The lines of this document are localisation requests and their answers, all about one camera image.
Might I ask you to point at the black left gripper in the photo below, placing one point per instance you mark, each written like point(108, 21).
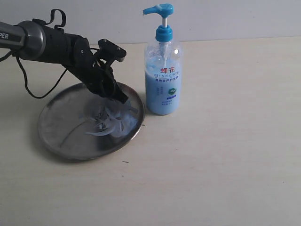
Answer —
point(92, 67)

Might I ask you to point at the blue pump lotion bottle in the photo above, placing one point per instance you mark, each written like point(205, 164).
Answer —
point(163, 59)

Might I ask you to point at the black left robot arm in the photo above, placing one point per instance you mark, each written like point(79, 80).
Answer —
point(34, 41)

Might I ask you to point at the blue-white soap smear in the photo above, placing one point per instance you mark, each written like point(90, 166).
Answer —
point(110, 117)

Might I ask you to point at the round steel plate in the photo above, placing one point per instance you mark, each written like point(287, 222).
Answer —
point(62, 125)

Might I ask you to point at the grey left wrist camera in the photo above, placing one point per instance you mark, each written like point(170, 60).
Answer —
point(109, 51)

